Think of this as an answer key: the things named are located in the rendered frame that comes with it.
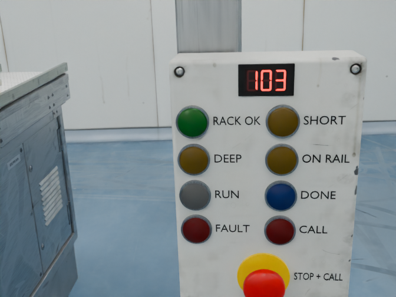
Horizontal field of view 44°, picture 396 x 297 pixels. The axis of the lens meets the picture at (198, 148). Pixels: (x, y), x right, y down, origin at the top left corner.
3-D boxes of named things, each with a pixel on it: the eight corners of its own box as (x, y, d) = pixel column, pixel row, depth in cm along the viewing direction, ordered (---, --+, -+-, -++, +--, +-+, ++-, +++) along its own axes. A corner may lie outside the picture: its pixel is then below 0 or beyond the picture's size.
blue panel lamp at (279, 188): (296, 212, 46) (296, 185, 45) (266, 212, 46) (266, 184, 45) (294, 208, 46) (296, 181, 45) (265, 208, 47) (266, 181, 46)
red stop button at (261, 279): (285, 312, 47) (286, 276, 45) (243, 311, 47) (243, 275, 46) (281, 284, 51) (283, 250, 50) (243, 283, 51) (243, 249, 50)
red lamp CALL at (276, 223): (294, 246, 47) (295, 220, 46) (265, 246, 47) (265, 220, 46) (293, 242, 48) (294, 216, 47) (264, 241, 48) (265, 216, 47)
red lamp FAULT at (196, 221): (210, 245, 48) (210, 219, 47) (182, 244, 48) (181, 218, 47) (211, 240, 48) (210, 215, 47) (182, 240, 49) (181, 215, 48)
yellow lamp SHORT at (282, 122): (298, 138, 43) (299, 108, 42) (267, 138, 44) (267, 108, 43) (297, 135, 44) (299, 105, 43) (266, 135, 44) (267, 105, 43)
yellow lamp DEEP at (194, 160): (208, 175, 45) (208, 147, 44) (178, 175, 45) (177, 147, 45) (209, 172, 46) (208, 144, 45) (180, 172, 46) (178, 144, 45)
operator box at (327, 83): (347, 315, 50) (368, 57, 41) (180, 310, 51) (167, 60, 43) (336, 281, 55) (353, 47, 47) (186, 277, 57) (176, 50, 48)
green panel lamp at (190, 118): (207, 138, 44) (207, 108, 43) (177, 138, 44) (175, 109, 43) (208, 135, 45) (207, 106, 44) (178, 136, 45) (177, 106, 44)
